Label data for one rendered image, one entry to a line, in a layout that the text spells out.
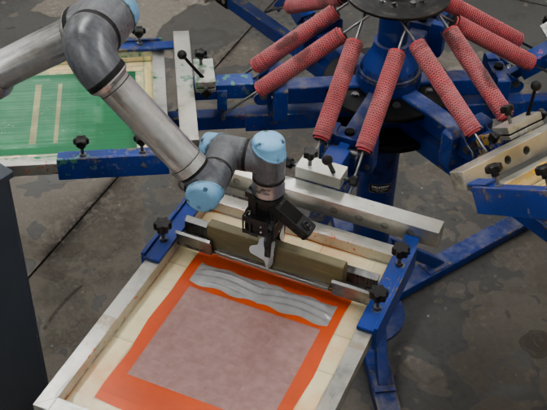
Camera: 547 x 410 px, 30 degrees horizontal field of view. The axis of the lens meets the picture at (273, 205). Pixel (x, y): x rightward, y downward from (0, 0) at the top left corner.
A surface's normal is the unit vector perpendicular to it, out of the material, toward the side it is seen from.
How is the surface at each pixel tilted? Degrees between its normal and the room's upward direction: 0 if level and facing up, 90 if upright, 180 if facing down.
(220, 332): 0
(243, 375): 0
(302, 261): 90
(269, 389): 0
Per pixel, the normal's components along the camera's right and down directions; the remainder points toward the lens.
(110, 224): 0.02, -0.76
